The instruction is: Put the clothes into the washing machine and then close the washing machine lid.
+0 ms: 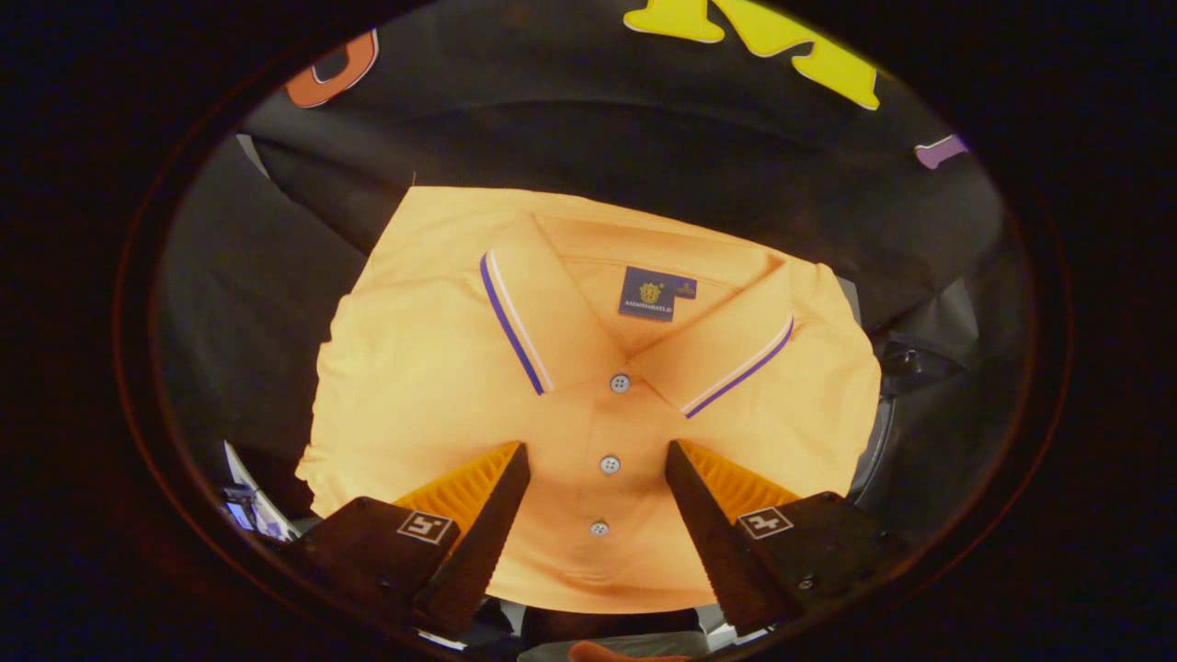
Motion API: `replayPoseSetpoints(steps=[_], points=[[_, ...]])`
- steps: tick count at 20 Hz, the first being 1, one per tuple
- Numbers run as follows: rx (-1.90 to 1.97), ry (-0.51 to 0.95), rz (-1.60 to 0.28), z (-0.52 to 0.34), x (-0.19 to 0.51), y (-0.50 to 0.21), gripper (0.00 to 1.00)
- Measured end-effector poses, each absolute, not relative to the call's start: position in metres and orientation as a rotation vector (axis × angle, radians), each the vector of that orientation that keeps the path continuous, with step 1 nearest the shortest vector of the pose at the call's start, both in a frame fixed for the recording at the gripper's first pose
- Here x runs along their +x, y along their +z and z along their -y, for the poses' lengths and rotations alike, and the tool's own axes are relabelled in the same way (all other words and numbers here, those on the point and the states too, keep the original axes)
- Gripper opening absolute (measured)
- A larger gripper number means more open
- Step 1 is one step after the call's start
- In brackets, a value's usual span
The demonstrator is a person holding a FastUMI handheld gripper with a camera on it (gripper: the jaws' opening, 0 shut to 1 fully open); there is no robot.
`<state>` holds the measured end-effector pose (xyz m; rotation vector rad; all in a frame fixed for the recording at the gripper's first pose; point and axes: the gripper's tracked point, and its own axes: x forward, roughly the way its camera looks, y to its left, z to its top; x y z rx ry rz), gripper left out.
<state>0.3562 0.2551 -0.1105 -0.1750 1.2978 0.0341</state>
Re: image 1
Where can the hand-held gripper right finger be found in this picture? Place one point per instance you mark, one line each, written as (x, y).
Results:
(708, 542)

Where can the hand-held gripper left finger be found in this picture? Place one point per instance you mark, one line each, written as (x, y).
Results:
(483, 542)

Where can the orange polo shirt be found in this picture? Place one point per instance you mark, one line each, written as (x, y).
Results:
(432, 368)

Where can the black backdrop cloth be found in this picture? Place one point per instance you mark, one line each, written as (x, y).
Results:
(570, 138)

